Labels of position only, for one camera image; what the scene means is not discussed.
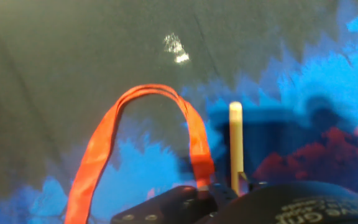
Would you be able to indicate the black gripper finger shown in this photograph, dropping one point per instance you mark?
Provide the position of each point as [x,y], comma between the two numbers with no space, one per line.
[172,205]

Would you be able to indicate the pale wooden drumstick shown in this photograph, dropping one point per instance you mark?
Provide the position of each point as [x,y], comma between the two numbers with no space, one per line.
[236,140]

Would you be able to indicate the blue and black printed cloth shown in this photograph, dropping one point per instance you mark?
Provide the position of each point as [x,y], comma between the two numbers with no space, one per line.
[73,46]

